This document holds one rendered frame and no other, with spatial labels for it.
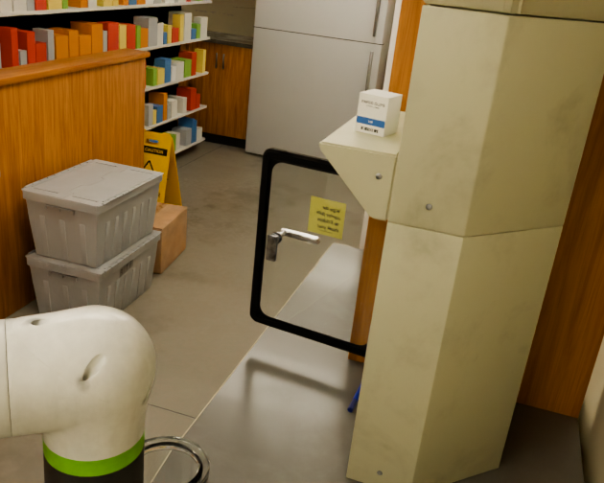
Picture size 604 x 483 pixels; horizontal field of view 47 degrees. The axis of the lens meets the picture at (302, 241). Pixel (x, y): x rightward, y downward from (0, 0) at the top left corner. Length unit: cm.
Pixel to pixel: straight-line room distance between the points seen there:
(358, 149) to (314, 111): 518
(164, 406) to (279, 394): 157
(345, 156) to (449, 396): 42
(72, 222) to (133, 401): 266
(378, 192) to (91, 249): 239
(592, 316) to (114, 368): 104
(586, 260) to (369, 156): 57
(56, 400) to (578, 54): 79
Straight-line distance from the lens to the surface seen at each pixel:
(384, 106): 106
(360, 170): 99
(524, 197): 105
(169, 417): 289
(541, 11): 97
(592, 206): 137
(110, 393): 61
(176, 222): 409
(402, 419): 115
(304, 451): 128
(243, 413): 135
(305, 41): 611
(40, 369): 60
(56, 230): 334
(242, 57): 646
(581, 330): 146
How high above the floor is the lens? 175
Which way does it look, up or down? 22 degrees down
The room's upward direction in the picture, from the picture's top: 6 degrees clockwise
